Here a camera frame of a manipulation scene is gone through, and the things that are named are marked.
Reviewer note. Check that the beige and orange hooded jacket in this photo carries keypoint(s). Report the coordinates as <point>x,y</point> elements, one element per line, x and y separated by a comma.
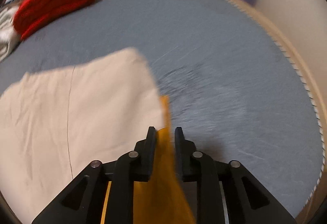
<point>55,122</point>

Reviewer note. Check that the white folded fleece blanket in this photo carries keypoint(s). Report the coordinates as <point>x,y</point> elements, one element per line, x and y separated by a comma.
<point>9,38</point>

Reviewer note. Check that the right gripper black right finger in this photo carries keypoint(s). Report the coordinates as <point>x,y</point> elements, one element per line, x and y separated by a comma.
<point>226,192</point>

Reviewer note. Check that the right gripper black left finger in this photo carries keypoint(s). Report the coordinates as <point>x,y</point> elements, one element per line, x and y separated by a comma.
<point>103,192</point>

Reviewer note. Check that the wooden bed frame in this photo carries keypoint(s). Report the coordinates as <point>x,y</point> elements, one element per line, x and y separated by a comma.
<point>289,38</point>

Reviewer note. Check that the grey quilted bed cover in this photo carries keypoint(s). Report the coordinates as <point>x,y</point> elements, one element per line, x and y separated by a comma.
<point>231,88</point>

